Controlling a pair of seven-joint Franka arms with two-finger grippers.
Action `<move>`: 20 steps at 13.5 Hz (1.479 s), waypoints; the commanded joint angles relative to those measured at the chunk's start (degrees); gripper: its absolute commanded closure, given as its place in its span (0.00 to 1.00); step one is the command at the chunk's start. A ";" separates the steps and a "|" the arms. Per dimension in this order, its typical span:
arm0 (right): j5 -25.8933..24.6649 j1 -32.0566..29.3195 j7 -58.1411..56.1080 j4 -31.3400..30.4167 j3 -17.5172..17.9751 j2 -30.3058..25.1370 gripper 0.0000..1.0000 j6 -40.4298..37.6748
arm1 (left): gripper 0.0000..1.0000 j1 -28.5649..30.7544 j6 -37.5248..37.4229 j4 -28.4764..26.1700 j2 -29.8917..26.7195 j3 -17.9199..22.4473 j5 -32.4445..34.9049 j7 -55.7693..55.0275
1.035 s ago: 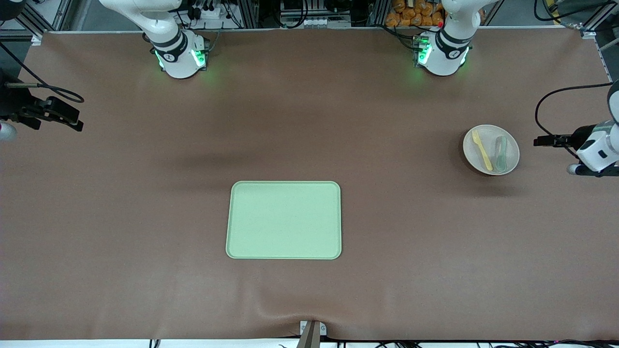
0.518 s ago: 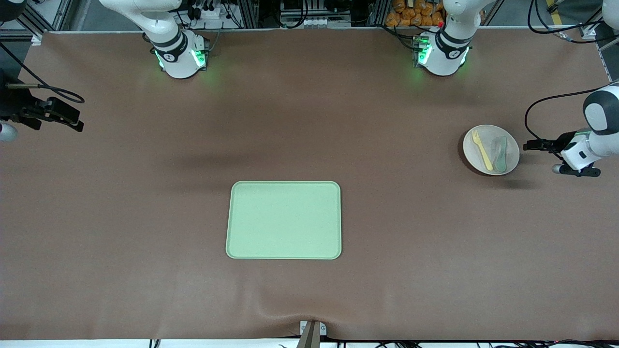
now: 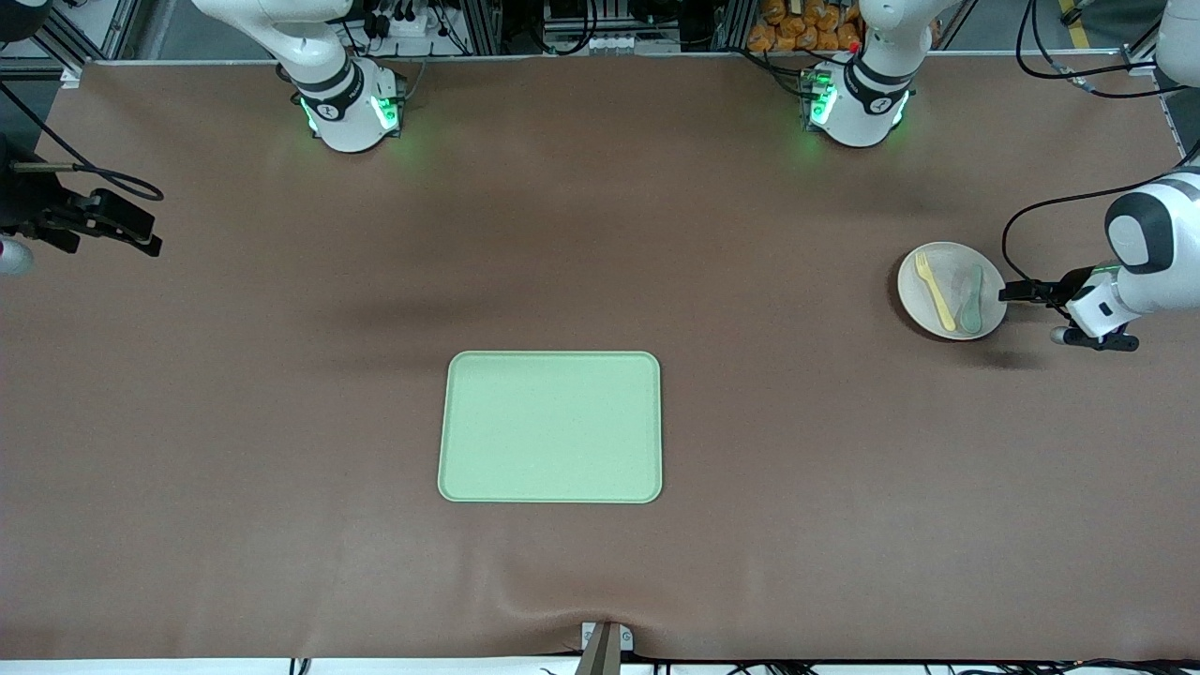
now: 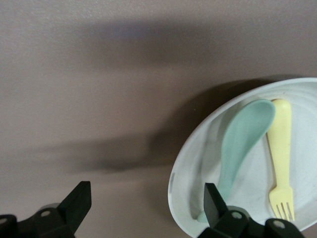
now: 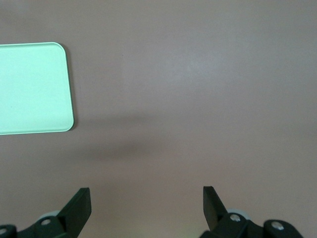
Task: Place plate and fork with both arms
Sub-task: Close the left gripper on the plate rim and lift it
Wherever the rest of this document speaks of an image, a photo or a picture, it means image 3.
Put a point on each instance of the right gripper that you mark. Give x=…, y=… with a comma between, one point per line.
x=26, y=202

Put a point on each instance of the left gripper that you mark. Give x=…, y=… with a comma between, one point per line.
x=1062, y=287

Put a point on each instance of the yellow plastic fork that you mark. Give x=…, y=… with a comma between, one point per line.
x=940, y=305

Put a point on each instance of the round cream plate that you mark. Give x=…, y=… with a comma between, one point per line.
x=919, y=300

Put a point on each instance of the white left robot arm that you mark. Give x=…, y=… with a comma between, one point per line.
x=867, y=112

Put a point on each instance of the pale green plastic spoon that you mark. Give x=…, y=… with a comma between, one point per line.
x=970, y=319

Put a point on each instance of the brown table cover mat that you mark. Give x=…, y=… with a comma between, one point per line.
x=281, y=422

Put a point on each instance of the small controller box green light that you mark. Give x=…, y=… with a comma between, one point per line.
x=814, y=98
x=394, y=103

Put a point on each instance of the orange items bag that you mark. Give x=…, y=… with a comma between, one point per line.
x=797, y=28

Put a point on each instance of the white power strip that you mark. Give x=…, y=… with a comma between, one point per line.
x=403, y=23

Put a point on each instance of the white terminal block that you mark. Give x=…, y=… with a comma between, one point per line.
x=609, y=43

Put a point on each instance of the light green rectangular tray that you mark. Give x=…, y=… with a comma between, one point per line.
x=553, y=427

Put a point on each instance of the aluminium frame profile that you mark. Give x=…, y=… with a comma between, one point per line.
x=736, y=26
x=478, y=28
x=1144, y=64
x=89, y=37

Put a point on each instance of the white metal table bracket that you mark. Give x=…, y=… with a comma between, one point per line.
x=625, y=637

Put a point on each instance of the brown post under bracket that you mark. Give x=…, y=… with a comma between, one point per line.
x=600, y=656

